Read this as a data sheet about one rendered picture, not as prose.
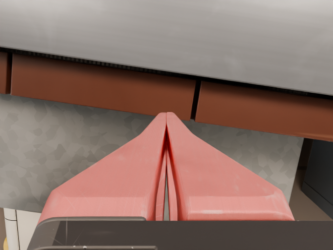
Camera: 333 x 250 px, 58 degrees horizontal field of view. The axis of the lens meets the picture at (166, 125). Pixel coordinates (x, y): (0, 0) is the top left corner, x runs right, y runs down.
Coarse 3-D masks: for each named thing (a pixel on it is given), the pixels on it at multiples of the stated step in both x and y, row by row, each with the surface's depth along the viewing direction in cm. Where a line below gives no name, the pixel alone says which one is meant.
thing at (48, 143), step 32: (0, 96) 44; (0, 128) 45; (32, 128) 44; (64, 128) 44; (96, 128) 44; (128, 128) 44; (192, 128) 44; (224, 128) 44; (0, 160) 45; (32, 160) 45; (64, 160) 45; (96, 160) 45; (256, 160) 45; (288, 160) 45; (0, 192) 46; (32, 192) 46; (288, 192) 46
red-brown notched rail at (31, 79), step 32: (0, 64) 29; (32, 64) 28; (64, 64) 28; (96, 64) 32; (32, 96) 29; (64, 96) 29; (96, 96) 29; (128, 96) 29; (160, 96) 29; (192, 96) 29; (224, 96) 29; (256, 96) 29; (288, 96) 29; (256, 128) 29; (288, 128) 29; (320, 128) 29
